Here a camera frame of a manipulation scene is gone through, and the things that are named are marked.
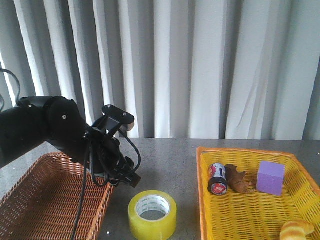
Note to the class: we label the brown wicker basket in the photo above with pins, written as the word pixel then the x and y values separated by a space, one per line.
pixel 43 204

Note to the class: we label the toy croissant bread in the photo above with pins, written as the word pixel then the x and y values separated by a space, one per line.
pixel 296 230

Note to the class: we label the brown toy animal figure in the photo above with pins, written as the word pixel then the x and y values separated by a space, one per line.
pixel 235 180

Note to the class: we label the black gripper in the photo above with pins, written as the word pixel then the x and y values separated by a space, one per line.
pixel 107 164

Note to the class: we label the yellow orange-rimmed plastic basket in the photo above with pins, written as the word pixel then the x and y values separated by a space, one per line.
pixel 255 215

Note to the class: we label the small blue white can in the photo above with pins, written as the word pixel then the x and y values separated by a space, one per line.
pixel 217 183

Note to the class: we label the purple foam cube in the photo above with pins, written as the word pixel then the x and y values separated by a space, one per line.
pixel 270 178

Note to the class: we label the yellow packing tape roll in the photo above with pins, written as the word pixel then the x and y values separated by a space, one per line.
pixel 152 200

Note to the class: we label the grey pleated curtain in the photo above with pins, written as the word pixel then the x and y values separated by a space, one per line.
pixel 198 69

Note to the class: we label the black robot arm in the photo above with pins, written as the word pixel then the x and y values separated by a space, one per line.
pixel 57 120

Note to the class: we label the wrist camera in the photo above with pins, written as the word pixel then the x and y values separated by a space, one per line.
pixel 114 119

